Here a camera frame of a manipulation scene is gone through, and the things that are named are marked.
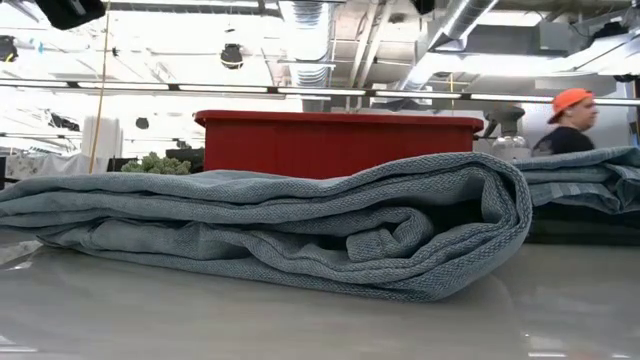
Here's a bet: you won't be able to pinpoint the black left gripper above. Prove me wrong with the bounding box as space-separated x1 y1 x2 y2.
34 0 107 31

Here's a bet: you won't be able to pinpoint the blue white striped shirt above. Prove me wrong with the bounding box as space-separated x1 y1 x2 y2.
512 146 640 215

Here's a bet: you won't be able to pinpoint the dark blue denim jeans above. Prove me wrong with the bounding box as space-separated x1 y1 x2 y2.
524 202 640 247

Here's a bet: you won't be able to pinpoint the light blue denim shirt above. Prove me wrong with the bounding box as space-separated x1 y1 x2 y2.
0 152 534 304

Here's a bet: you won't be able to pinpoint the red plastic laundry bin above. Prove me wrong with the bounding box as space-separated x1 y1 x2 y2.
193 109 485 180

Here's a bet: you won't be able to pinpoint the black round ceiling fixture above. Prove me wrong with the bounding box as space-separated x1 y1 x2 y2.
220 43 245 70
0 34 19 64

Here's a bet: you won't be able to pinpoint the white cabinet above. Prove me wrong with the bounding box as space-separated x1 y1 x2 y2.
82 115 124 159

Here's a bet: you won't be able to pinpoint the long ceiling light bar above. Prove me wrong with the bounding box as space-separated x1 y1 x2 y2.
0 77 640 107

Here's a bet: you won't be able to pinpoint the white hanging cloth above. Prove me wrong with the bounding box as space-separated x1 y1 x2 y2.
3 152 109 182

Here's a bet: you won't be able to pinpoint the black cabinet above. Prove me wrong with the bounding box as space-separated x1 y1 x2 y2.
105 157 140 174

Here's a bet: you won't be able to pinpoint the white spray bottle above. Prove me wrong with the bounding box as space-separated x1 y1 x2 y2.
482 104 532 162

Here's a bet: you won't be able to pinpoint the green potted plant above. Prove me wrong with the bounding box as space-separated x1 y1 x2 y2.
119 152 194 176

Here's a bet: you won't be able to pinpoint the person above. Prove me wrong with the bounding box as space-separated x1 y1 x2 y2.
530 88 601 157

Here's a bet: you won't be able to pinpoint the silver ventilation duct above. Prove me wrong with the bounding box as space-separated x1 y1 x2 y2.
278 0 335 87
399 0 501 91

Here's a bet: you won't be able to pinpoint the yellow hanging strap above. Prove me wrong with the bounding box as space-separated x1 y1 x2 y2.
87 0 112 174

